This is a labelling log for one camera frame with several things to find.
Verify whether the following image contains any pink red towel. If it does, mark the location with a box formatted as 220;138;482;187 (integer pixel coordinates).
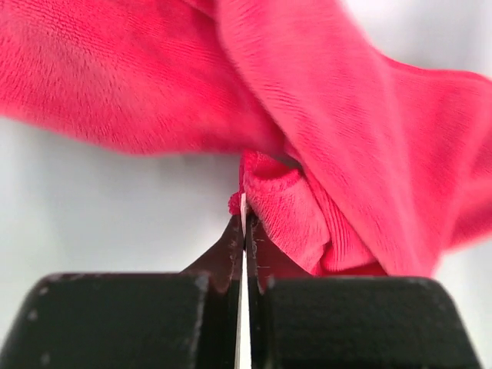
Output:
1;1;491;276

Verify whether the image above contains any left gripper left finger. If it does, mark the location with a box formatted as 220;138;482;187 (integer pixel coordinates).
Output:
1;217;243;369

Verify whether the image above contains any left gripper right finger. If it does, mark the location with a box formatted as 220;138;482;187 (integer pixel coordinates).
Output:
245;215;480;368

